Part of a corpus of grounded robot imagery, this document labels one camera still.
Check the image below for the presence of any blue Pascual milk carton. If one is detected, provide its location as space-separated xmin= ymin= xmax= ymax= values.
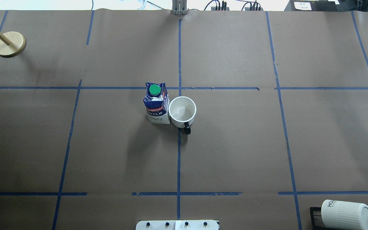
xmin=143 ymin=82 xmax=170 ymax=124

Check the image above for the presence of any black box with label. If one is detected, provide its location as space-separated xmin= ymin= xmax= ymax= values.
xmin=284 ymin=0 xmax=357 ymax=12

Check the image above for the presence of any black wire mug rack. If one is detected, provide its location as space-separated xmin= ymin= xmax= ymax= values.
xmin=310 ymin=207 xmax=327 ymax=230

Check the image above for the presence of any white smiley face mug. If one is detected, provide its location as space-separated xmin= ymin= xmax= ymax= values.
xmin=168 ymin=96 xmax=197 ymax=135

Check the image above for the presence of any wooden mug tree stand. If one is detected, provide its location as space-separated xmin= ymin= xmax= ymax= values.
xmin=0 ymin=31 xmax=27 ymax=58

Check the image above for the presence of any white ribbed HOME mug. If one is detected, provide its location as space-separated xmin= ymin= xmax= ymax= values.
xmin=321 ymin=199 xmax=368 ymax=230

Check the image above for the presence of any aluminium frame post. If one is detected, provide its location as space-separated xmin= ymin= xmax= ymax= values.
xmin=172 ymin=0 xmax=188 ymax=15

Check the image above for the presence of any black cable connector block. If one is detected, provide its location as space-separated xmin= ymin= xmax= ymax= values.
xmin=209 ymin=0 xmax=230 ymax=11

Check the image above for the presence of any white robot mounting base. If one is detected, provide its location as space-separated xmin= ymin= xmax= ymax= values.
xmin=135 ymin=219 xmax=220 ymax=230

